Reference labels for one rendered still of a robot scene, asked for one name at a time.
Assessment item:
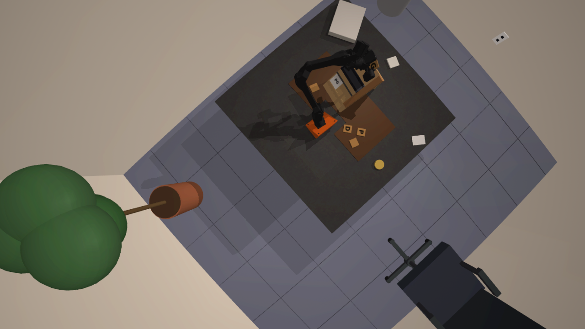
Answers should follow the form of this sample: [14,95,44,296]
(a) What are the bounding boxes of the yellow flat disc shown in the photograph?
[374,160,384,170]

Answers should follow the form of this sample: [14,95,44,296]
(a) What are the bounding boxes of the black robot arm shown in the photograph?
[294,40,377,129]

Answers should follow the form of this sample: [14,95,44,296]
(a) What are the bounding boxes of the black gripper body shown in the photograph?
[355,57,375,82]

